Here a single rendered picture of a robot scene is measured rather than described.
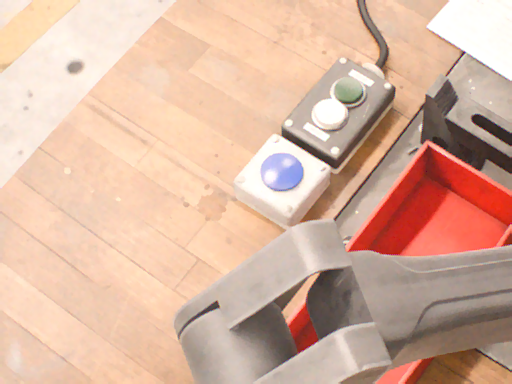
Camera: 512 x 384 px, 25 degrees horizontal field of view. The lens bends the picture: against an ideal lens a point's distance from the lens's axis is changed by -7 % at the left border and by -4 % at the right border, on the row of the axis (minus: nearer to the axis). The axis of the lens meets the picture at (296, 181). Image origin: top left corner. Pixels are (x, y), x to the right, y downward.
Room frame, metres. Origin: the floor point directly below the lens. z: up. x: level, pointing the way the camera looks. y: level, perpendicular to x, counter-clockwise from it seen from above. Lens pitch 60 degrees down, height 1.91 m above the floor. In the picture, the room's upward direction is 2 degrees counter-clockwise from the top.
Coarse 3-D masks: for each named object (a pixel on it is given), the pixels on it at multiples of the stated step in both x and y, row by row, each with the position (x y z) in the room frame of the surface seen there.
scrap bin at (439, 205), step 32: (416, 160) 0.56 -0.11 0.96; (448, 160) 0.56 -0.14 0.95; (416, 192) 0.56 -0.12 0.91; (448, 192) 0.56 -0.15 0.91; (480, 192) 0.54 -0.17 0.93; (384, 224) 0.52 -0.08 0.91; (416, 224) 0.52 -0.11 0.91; (448, 224) 0.52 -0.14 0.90; (480, 224) 0.52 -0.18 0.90; (288, 320) 0.41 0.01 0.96
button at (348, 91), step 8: (344, 80) 0.67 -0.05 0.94; (352, 80) 0.67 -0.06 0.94; (336, 88) 0.66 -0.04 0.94; (344, 88) 0.66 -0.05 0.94; (352, 88) 0.66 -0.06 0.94; (360, 88) 0.66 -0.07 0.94; (336, 96) 0.65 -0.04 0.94; (344, 96) 0.65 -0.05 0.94; (352, 96) 0.65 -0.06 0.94; (360, 96) 0.65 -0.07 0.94
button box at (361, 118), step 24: (360, 0) 0.80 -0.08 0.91; (384, 48) 0.73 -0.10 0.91; (336, 72) 0.69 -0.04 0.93; (360, 72) 0.68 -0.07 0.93; (312, 96) 0.66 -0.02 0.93; (384, 96) 0.65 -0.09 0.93; (288, 120) 0.63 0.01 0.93; (312, 120) 0.63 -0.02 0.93; (360, 120) 0.63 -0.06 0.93; (312, 144) 0.60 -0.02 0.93; (336, 144) 0.60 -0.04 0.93; (360, 144) 0.62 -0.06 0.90; (336, 168) 0.59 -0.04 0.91
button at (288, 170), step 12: (276, 156) 0.59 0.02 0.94; (288, 156) 0.59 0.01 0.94; (264, 168) 0.57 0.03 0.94; (276, 168) 0.57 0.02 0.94; (288, 168) 0.57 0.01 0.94; (300, 168) 0.57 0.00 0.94; (264, 180) 0.56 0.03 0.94; (276, 180) 0.56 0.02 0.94; (288, 180) 0.56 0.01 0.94; (300, 180) 0.56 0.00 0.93
